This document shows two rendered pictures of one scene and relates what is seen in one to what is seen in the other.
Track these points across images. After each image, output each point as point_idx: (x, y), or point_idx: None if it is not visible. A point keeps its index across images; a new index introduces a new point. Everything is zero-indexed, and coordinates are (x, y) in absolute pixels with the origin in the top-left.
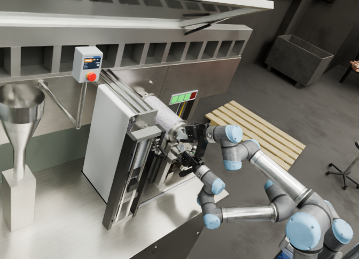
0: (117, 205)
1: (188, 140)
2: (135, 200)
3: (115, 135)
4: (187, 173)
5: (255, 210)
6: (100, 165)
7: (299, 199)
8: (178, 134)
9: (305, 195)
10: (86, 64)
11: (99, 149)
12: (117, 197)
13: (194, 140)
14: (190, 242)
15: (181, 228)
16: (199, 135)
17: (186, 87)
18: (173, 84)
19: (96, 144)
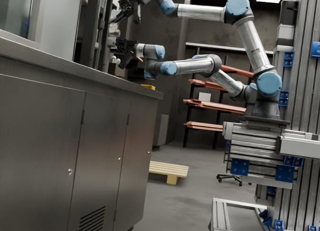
0: (94, 36)
1: (124, 9)
2: (100, 55)
3: None
4: (127, 57)
5: (195, 59)
6: (54, 38)
7: (223, 10)
8: (112, 14)
9: (225, 6)
10: None
11: (50, 21)
12: (95, 23)
13: (130, 6)
14: (145, 167)
15: (141, 110)
16: (132, 3)
17: None
18: None
19: (46, 19)
